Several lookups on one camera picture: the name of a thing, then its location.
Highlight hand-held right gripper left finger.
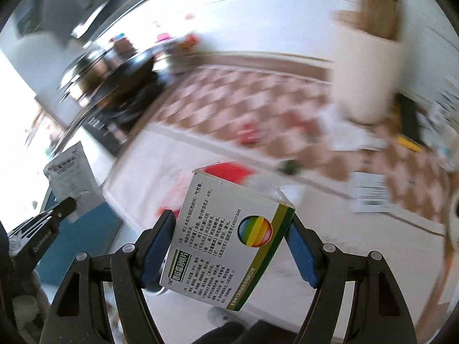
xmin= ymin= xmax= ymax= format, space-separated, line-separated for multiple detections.
xmin=39 ymin=210 xmax=178 ymax=344

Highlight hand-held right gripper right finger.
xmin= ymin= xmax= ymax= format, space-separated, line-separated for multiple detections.
xmin=285 ymin=217 xmax=418 ymax=344

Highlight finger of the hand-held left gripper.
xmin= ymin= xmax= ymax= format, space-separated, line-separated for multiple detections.
xmin=34 ymin=196 xmax=78 ymax=230

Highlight white sachet packet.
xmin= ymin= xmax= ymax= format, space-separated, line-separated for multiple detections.
xmin=43 ymin=141 xmax=103 ymax=223

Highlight white medicine box rainbow print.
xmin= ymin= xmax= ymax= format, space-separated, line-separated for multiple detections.
xmin=159 ymin=168 xmax=296 ymax=310

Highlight blue bin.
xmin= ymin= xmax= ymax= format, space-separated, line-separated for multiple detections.
xmin=36 ymin=186 xmax=123 ymax=288

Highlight white barcode paper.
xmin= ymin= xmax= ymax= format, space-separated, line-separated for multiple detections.
xmin=349 ymin=172 xmax=392 ymax=214

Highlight red packet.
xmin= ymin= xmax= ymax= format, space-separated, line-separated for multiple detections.
xmin=204 ymin=162 xmax=252 ymax=186
xmin=238 ymin=123 xmax=265 ymax=144

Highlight pink checkered mat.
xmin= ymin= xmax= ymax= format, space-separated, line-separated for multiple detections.
xmin=154 ymin=52 xmax=458 ymax=224

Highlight black and yellow object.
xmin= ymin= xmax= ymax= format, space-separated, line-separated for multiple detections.
xmin=395 ymin=94 xmax=426 ymax=152

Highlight tall white bin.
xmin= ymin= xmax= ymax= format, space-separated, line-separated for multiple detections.
xmin=332 ymin=18 xmax=407 ymax=127

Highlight cardboard box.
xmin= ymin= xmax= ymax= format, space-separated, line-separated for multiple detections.
xmin=334 ymin=0 xmax=403 ymax=42

